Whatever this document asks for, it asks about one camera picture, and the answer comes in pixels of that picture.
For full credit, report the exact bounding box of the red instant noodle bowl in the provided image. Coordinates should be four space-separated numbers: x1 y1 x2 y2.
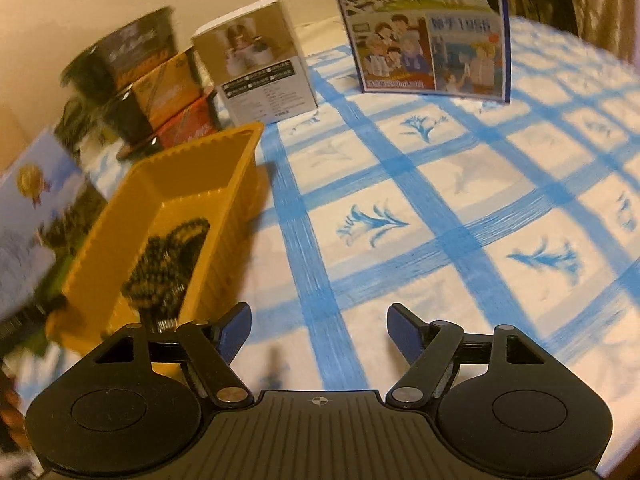
117 97 221 161

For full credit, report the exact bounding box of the pale blue milk box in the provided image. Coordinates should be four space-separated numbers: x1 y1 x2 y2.
0 127 108 356

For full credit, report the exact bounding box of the blue checked tablecloth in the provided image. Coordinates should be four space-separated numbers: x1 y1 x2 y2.
15 15 640 461

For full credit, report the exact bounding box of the blue milk carton box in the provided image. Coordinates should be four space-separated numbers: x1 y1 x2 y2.
325 0 512 103

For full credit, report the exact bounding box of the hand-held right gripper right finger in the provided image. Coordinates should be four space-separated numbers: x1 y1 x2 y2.
385 302 546 408

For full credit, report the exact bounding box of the pile of bracelets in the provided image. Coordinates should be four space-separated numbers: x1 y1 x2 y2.
120 217 211 333

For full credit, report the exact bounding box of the orange instant noodle bowl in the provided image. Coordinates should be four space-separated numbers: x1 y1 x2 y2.
102 52 206 141

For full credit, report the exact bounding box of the yellow plastic tray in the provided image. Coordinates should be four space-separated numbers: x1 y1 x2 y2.
47 121 266 376

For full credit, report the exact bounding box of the beige curtain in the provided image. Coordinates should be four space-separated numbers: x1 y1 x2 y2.
555 0 640 66

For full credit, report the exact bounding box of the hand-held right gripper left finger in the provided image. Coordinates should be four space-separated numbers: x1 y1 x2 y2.
95 302 256 408

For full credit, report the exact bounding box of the white product box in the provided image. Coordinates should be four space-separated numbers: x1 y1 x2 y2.
191 0 319 126

